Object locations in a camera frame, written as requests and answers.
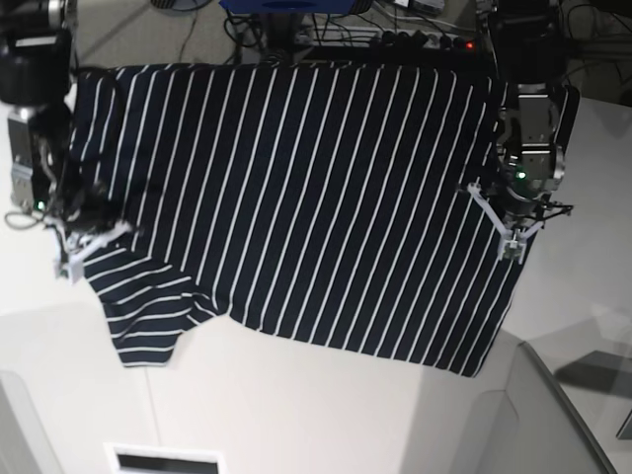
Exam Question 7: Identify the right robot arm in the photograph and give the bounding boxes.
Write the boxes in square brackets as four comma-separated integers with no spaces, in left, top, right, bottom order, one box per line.
[1,1,133,283]

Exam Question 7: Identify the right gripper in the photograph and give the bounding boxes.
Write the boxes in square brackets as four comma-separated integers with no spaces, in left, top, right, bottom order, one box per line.
[46,190,136,284]

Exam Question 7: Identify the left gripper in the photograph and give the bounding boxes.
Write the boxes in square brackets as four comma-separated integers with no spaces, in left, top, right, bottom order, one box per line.
[457,182,574,262]

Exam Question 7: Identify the black table leg column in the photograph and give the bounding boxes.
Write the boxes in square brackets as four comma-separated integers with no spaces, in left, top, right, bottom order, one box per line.
[261,13,300,63]

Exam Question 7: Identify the navy white striped t-shirt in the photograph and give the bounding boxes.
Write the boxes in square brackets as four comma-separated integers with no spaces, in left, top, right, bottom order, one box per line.
[71,64,522,377]

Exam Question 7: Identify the white power strip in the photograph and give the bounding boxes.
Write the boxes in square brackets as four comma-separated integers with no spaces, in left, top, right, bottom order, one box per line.
[296,23,477,52]

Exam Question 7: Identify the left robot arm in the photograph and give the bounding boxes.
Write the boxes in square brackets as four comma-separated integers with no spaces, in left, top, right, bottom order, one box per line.
[463,1,572,264]

